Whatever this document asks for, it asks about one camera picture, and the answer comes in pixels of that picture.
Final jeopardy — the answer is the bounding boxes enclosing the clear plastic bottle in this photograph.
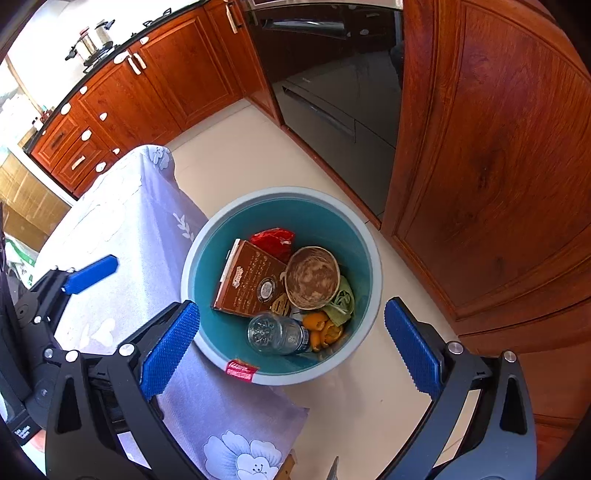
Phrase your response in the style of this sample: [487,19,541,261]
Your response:
[246,312,311,356]

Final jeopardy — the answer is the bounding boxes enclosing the green corn husk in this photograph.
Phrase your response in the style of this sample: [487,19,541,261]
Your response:
[322,276,356,327]

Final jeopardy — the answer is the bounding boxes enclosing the wooden kitchen cabinets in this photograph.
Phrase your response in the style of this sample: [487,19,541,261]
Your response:
[29,1,590,470]

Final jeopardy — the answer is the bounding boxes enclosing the brown cardboard box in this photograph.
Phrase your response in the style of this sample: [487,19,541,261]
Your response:
[212,239,293,318]

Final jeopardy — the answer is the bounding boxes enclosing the green white rice sack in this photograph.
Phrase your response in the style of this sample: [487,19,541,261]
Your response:
[5,235,38,288]

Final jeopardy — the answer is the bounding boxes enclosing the black built-in oven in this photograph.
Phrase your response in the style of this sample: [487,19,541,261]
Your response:
[245,1,404,217]

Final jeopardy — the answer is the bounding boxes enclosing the orange peel piece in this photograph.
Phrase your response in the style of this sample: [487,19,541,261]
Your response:
[303,311,342,352]

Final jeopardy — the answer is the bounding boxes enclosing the brown coconut shell bowl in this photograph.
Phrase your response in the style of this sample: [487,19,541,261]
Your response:
[284,246,341,311]

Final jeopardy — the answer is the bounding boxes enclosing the red snack bag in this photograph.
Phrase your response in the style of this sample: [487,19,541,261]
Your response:
[249,227,296,264]

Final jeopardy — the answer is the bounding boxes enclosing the steel pressure cooker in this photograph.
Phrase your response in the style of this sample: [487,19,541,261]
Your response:
[65,19,115,71]

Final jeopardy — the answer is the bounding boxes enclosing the grey teal trash bin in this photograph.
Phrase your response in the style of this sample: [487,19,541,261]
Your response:
[181,187,383,386]

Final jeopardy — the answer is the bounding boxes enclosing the purple floral tablecloth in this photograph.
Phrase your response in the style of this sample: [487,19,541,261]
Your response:
[34,145,308,479]

